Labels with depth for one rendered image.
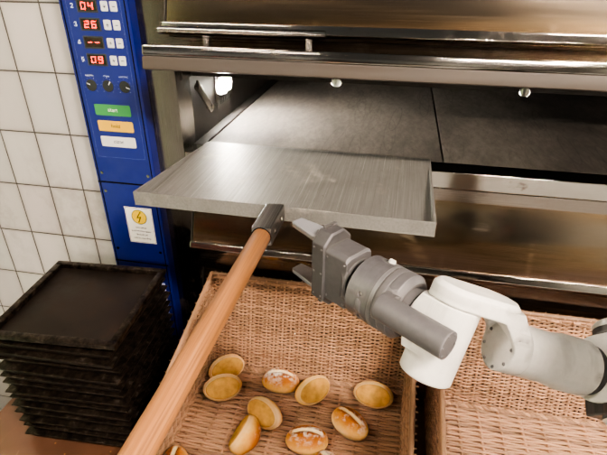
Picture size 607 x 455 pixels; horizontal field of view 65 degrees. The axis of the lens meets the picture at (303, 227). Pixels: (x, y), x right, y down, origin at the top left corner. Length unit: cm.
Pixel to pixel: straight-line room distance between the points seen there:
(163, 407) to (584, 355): 49
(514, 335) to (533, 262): 62
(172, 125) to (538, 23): 79
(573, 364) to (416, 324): 22
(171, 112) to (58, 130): 32
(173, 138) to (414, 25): 59
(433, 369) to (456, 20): 66
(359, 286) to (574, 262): 72
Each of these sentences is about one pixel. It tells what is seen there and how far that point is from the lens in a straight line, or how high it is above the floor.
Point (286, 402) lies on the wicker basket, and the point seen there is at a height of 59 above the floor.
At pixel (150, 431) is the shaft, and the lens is 49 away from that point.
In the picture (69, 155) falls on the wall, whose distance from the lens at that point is 137.
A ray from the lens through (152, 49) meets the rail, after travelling 100.
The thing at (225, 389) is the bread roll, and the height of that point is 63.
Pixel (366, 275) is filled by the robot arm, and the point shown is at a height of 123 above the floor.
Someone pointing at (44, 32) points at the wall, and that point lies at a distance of 130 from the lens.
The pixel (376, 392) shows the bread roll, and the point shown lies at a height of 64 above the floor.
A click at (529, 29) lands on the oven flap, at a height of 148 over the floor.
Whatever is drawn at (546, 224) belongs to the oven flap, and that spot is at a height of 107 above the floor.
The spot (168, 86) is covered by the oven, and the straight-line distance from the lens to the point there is 116.
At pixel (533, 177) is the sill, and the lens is 114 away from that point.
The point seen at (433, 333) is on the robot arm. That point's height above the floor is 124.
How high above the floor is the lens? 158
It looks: 29 degrees down
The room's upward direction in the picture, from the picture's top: straight up
